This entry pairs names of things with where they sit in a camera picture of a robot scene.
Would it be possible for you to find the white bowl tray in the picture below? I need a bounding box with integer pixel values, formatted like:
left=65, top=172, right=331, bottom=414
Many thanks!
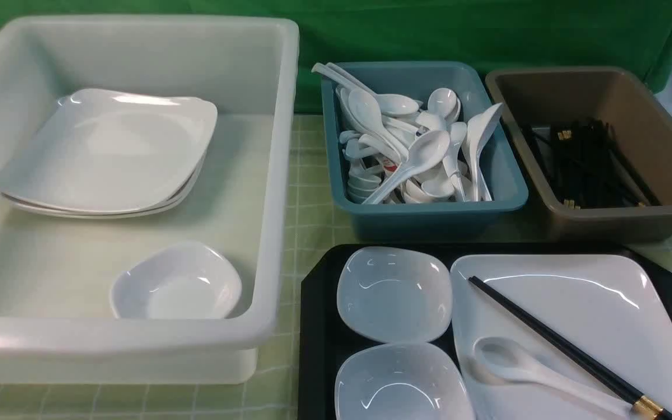
left=334, top=343, right=477, bottom=419
left=336, top=246, right=453, bottom=343

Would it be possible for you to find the white soup spoon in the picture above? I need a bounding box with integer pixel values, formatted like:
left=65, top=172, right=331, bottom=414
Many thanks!
left=472, top=337, right=631, bottom=418
left=463, top=103, right=504, bottom=201
left=310, top=63, right=421, bottom=117
left=362, top=130, right=450, bottom=205

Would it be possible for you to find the large white square plate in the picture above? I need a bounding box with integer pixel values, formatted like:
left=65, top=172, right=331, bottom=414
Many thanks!
left=450, top=254, right=672, bottom=419

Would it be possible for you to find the black chopstick gold tip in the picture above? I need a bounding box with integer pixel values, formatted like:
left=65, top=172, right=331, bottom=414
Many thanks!
left=468, top=276, right=672, bottom=419

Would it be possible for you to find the top white plate in tub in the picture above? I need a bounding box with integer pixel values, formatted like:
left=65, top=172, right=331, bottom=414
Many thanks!
left=0, top=88, right=218, bottom=215

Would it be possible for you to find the white plate in tub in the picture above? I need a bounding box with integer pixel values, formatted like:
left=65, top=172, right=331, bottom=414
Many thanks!
left=0, top=88, right=218, bottom=215
left=0, top=152, right=207, bottom=219

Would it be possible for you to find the lower white plate in tub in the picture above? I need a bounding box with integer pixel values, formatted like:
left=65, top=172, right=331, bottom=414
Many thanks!
left=0, top=152, right=207, bottom=219

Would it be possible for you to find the large white plastic tub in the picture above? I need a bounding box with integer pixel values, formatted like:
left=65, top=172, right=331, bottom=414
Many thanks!
left=0, top=15, right=299, bottom=384

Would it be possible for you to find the small white bowl in tub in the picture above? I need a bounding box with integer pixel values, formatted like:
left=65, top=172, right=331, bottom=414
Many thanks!
left=109, top=241, right=242, bottom=320

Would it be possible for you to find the black serving tray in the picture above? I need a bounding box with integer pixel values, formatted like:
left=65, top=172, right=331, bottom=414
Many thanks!
left=298, top=242, right=672, bottom=419

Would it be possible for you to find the white soup spoon top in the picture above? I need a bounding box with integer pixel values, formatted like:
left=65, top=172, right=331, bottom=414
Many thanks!
left=310, top=63, right=421, bottom=117

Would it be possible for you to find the white soup spoon front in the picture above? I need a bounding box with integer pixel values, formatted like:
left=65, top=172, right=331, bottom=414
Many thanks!
left=362, top=130, right=450, bottom=205

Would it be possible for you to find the white soup spoon upright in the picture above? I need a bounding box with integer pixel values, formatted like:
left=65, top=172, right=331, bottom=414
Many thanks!
left=463, top=103, right=504, bottom=201

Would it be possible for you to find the black chopsticks pile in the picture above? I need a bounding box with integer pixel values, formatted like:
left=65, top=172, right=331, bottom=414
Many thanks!
left=521, top=118, right=661, bottom=208

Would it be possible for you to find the brown plastic chopstick bin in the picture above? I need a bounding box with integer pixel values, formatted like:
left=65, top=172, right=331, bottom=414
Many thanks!
left=485, top=66, right=672, bottom=243

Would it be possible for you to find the green checked tablecloth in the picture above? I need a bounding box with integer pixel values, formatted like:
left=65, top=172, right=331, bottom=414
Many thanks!
left=0, top=114, right=672, bottom=420

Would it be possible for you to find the green backdrop cloth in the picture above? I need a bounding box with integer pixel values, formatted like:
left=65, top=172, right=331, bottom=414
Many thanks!
left=0, top=1, right=672, bottom=113

